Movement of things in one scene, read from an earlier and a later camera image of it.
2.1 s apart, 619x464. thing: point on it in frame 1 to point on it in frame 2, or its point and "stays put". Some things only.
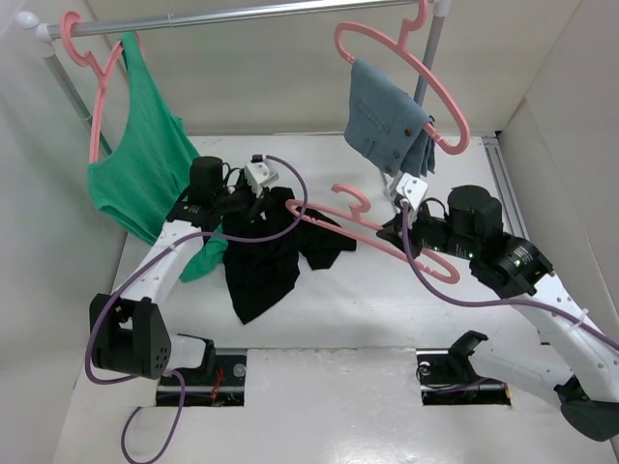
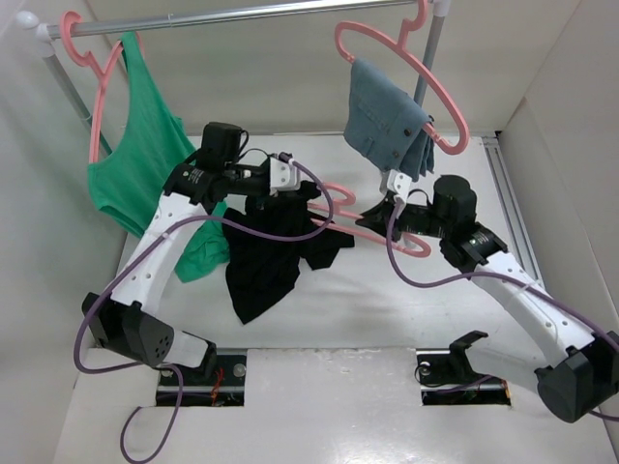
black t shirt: x=261 y=255 stays put
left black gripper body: x=244 y=201 to x=246 y=180
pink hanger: x=430 y=273 to x=405 y=244
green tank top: x=148 y=169 stays put
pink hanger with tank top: x=69 y=18 stays put
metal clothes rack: x=34 y=28 stays put
